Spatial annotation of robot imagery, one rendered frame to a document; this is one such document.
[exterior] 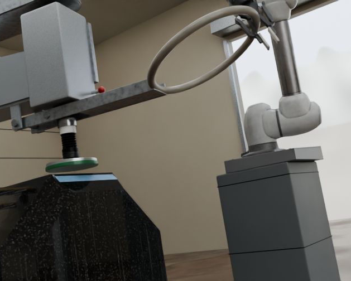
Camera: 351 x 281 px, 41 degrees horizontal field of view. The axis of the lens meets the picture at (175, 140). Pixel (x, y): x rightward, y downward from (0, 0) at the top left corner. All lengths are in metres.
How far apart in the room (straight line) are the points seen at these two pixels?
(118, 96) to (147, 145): 6.16
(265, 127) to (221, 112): 4.78
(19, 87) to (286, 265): 1.44
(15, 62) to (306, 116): 1.40
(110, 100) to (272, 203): 0.93
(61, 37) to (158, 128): 5.95
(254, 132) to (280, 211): 0.44
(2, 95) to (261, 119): 1.26
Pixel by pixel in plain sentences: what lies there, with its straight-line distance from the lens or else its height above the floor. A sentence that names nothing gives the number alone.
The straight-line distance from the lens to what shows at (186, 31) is 1.58.
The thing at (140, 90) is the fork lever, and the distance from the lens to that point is 1.81.
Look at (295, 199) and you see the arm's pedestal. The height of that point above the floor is 0.62.
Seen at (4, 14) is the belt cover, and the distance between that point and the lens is 2.25.
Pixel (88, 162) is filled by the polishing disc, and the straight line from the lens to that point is 1.93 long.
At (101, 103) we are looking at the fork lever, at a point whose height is 1.12.
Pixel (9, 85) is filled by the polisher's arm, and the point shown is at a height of 1.30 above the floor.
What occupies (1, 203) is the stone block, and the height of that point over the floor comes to 0.79.
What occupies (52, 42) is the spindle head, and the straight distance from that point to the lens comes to 2.03.
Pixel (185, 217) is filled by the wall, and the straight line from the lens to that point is 7.57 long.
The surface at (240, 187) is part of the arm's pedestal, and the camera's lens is 2.34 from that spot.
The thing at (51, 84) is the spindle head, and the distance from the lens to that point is 1.99.
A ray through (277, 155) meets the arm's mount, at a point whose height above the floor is 0.84.
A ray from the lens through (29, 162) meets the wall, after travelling 8.59.
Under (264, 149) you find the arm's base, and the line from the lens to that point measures 2.42.
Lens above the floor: 0.64
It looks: 9 degrees up
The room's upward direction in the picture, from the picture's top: 9 degrees counter-clockwise
